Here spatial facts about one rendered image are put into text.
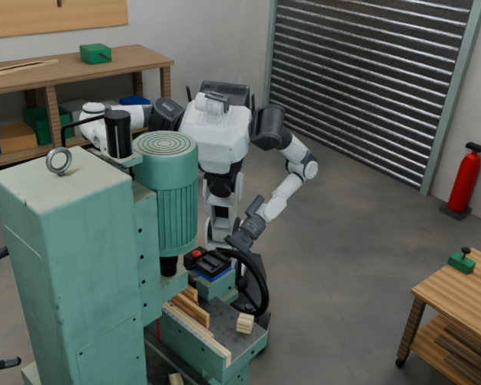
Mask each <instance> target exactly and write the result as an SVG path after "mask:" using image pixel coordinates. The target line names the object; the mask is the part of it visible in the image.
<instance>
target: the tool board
mask: <svg viewBox="0 0 481 385"><path fill-rule="evenodd" d="M121 24H128V3H127V0H0V37H5V36H14V35H22V34H36V33H44V32H52V31H67V30H75V29H83V28H97V27H105V26H113V25H121Z"/></svg>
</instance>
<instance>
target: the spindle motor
mask: <svg viewBox="0 0 481 385"><path fill-rule="evenodd" d="M132 143H133V150H134V151H136V152H138V153H139V154H142V155H143V162H142V163H138V164H136V165H134V172H135V181H136V182H137V183H139V184H141V185H143V186H145V187H147V188H148V189H150V190H152V191H154V192H155V193H156V194H157V216H158V233H159V251H160V257H174V256H178V255H180V254H184V253H185V252H187V251H190V250H191V249H192V248H193V247H194V246H195V244H196V242H197V240H198V166H199V147H198V145H197V143H196V142H195V140H194V139H193V138H192V137H190V136H189V135H187V134H183V133H181V132H177V131H152V132H149V133H146V134H142V135H140V136H138V137H136V138H135V139H134V140H133V142H132Z"/></svg>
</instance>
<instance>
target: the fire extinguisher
mask: <svg viewBox="0 0 481 385"><path fill-rule="evenodd" d="M465 147H467V148H469V149H471V150H472V153H471V154H467V155H466V156H465V157H464V158H463V159H462V161H461V163H460V167H459V170H458V172H457V177H456V179H455V182H454V186H453V189H452V191H451V194H450V198H449V200H448V202H446V203H444V204H443V205H441V206H440V209H439V212H442V213H444V214H445V215H448V216H450V217H451V218H454V219H456V220H457V221H460V220H461V219H463V218H465V217H467V216H468V215H469V214H471V212H472V209H471V208H470V207H468V206H467V203H468V201H469V198H470V195H471V192H472V190H473V186H474V183H475V181H476V178H477V175H478V172H479V169H480V157H479V156H478V155H477V153H478V152H479V153H481V145H478V144H475V143H473V142H469V143H467V144H466V146H465Z"/></svg>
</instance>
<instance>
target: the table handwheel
mask: <svg viewBox="0 0 481 385"><path fill-rule="evenodd" d="M218 253H220V254H222V255H224V256H225V257H233V258H235V259H237V276H236V277H235V283H234V289H235V290H236V291H238V293H241V292H242V293H243V294H244V295H245V296H246V297H247V299H248V300H249V301H250V303H251V304H252V305H253V307H254V308H255V311H248V310H245V309H242V308H241V307H240V306H238V305H237V304H235V303H234V302H232V303H230V304H229V305H230V306H232V307H233V308H234V309H236V310H237V311H238V312H242V313H246V314H249V315H254V318H258V317H261V316H262V315H263V314H264V313H265V311H266V310H267V308H268V305H269V291H268V288H267V285H266V281H265V280H264V278H263V275H262V273H261V272H260V271H259V269H258V268H257V266H256V265H255V264H254V263H253V262H252V261H251V260H250V259H249V258H248V257H246V256H245V255H244V254H242V253H240V252H238V251H235V250H231V249H224V250H221V251H219V252H218ZM242 264H244V265H245V266H246V267H247V268H248V269H249V270H250V272H251V273H252V274H253V275H254V277H255V279H256V281H257V283H258V285H259V288H260V292H261V304H260V307H259V306H258V305H257V304H256V302H255V301H254V300H253V299H252V297H251V296H250V294H249V293H248V292H247V291H246V288H247V286H248V284H247V280H246V278H245V277H243V276H241V268H242Z"/></svg>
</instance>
